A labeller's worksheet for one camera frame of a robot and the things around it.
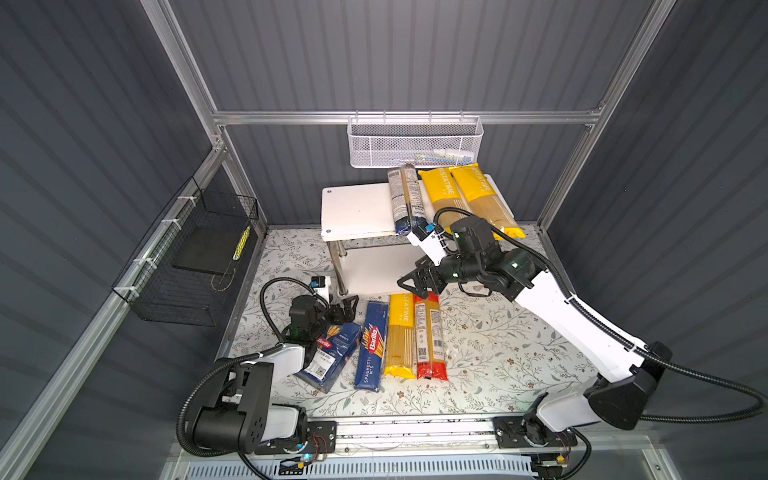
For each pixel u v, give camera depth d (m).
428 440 0.74
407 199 0.76
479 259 0.52
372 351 0.84
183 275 0.72
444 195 0.77
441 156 0.91
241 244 0.79
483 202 0.76
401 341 0.87
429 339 0.88
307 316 0.70
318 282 0.77
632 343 0.41
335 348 0.81
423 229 0.59
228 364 0.46
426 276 0.59
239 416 0.43
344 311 0.81
